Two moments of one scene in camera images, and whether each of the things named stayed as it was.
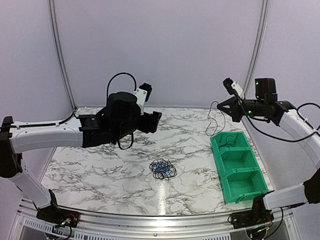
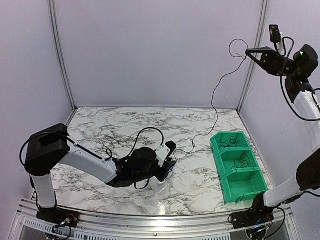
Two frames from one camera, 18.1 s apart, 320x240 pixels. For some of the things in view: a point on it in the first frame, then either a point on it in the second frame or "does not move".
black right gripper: (235, 112) -> (271, 61)
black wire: (224, 125) -> (235, 164)
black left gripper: (151, 122) -> (161, 176)
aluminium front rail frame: (26, 225) does not move
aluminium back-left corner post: (52, 13) does not move
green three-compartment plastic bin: (240, 175) does not move
